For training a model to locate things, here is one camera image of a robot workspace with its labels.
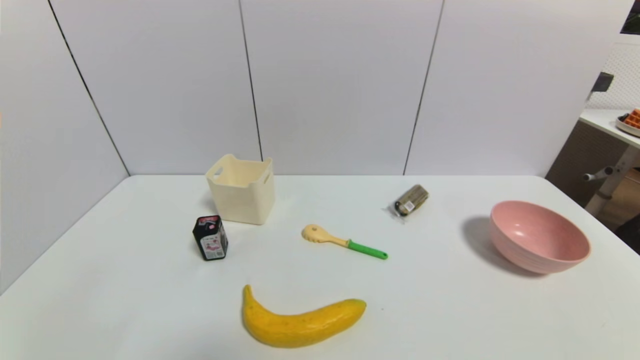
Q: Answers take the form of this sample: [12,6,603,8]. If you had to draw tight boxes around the brown snack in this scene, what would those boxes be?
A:
[389,184,430,218]

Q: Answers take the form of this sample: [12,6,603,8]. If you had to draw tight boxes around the pink bowl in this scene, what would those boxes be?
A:
[489,200,592,275]

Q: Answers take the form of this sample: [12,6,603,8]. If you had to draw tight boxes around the cream plastic storage basket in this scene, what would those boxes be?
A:
[205,153,276,226]

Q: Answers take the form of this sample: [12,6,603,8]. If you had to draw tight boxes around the small black printed carton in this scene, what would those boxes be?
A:
[192,215,229,262]

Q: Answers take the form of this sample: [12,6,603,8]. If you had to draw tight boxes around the yellow banana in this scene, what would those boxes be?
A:
[242,284,368,349]

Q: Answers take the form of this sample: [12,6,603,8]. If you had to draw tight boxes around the white plate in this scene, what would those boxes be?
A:
[615,114,640,138]

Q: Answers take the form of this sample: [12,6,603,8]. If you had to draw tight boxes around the dark monitor corner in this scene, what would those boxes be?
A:
[620,0,640,36]

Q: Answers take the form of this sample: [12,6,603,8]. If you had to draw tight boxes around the beige pasta spoon green handle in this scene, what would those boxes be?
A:
[301,224,389,261]

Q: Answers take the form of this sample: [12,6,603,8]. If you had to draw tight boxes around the grey desk crank handle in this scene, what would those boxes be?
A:
[582,166,615,182]

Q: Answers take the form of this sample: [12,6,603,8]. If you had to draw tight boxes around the dark bracket on wall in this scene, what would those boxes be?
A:
[591,72,615,94]

